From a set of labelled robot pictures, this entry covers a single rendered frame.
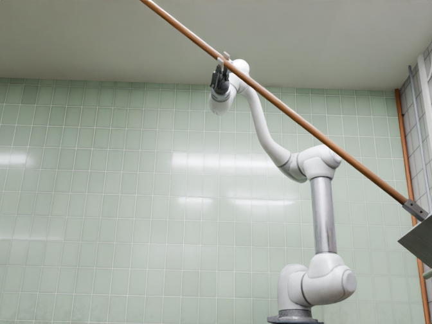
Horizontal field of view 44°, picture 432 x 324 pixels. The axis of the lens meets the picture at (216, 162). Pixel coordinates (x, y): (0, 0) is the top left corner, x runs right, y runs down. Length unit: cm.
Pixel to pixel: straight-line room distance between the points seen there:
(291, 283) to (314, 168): 55
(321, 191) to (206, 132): 111
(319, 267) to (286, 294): 22
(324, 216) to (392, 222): 94
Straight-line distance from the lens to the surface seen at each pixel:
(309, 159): 266
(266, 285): 316
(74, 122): 358
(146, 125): 350
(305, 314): 257
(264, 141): 266
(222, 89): 239
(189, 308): 312
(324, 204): 258
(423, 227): 216
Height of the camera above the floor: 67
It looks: 24 degrees up
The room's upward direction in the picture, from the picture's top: 1 degrees clockwise
